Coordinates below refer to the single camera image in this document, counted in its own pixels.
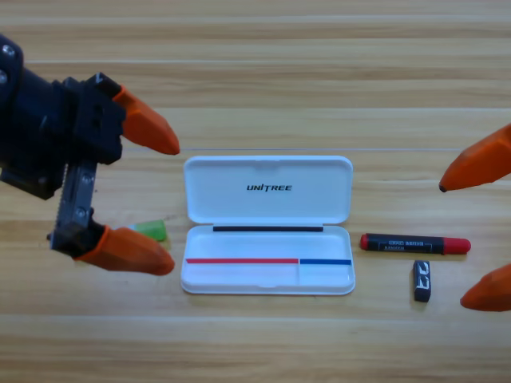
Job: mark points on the white Unitree pencil case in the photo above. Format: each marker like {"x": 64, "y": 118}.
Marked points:
{"x": 239, "y": 207}

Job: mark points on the red and black marker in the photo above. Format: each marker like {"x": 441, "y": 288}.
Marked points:
{"x": 415, "y": 243}

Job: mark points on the green highlighter pen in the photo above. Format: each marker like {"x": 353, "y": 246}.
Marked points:
{"x": 153, "y": 230}

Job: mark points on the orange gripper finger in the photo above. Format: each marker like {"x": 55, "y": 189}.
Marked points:
{"x": 479, "y": 163}
{"x": 131, "y": 251}
{"x": 491, "y": 293}

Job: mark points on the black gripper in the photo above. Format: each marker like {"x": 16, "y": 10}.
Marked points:
{"x": 44, "y": 127}

